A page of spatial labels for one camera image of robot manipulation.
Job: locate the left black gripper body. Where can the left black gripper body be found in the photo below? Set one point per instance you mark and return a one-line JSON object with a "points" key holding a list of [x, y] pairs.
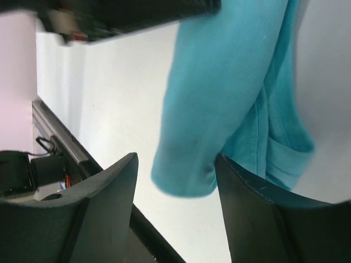
{"points": [[98, 20]]}

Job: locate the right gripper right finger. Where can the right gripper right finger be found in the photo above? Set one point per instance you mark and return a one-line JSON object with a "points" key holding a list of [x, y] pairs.
{"points": [[266, 223]]}

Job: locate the turquoise t-shirt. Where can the turquoise t-shirt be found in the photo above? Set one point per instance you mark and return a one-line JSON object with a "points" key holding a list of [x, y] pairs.
{"points": [[230, 91]]}

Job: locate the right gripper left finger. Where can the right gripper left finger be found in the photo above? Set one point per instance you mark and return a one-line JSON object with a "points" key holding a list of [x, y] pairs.
{"points": [[37, 231]]}

